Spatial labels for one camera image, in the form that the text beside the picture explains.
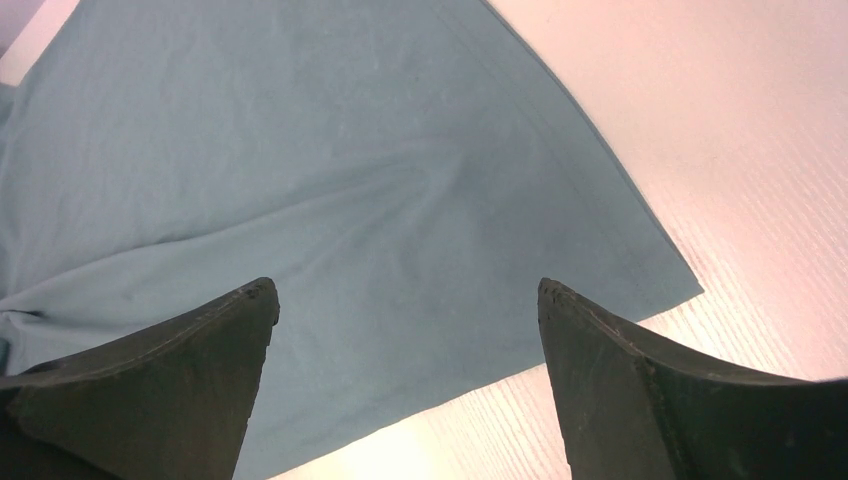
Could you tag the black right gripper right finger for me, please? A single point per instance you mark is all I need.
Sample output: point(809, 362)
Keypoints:
point(633, 404)

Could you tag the blue-grey t-shirt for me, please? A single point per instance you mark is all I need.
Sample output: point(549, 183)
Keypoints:
point(406, 172)

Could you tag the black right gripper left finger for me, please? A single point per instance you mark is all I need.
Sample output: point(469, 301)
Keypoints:
point(171, 401)

